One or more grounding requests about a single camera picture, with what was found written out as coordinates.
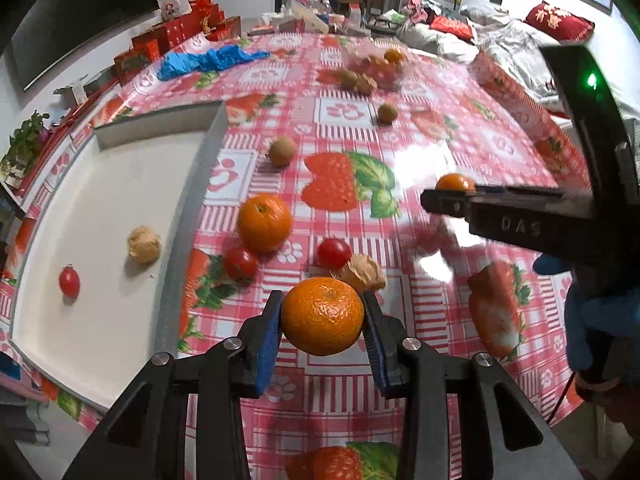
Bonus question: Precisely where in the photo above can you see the red gift boxes stack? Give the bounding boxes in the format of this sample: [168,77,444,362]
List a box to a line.
[114,0,241,86]

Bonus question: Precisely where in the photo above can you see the large orange mandarin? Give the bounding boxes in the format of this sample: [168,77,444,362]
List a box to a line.
[280,278,364,356]

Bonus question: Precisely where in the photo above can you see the blue crumpled gloves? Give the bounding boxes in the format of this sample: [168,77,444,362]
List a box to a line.
[156,44,270,81]

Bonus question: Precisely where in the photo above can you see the white shallow box tray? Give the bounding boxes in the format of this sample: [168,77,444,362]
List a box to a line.
[10,101,228,411]

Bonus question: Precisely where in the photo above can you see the brown longan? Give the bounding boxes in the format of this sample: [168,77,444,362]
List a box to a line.
[378,103,398,125]

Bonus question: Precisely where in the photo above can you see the red cherry tomato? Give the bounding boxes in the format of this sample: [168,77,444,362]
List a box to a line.
[224,246,259,282]
[317,237,352,270]
[58,264,80,299]

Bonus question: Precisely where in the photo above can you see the red strawberry tablecloth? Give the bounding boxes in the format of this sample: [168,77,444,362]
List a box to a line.
[0,31,601,480]

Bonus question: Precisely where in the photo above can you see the husked physalis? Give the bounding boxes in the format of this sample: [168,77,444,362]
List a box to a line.
[331,254,386,294]
[127,226,162,264]

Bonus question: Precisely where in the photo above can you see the red sofa cushion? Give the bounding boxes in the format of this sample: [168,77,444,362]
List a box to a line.
[525,1,596,42]

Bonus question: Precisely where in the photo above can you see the brown longan fruit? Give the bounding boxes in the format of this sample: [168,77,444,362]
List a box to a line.
[268,136,297,167]

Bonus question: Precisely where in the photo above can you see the blue gloved hand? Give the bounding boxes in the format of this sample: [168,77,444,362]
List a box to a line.
[534,255,639,415]

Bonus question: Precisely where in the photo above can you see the grey sofa blanket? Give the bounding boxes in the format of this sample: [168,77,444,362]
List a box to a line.
[399,0,576,116]

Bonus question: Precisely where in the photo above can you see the green potted plant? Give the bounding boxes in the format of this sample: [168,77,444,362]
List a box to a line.
[1,110,50,179]

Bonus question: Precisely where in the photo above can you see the clear plastic fruit bowl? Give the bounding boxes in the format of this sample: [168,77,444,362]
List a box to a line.
[341,40,412,91]

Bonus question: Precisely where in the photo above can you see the black wall television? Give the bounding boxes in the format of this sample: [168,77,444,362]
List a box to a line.
[11,0,157,89]

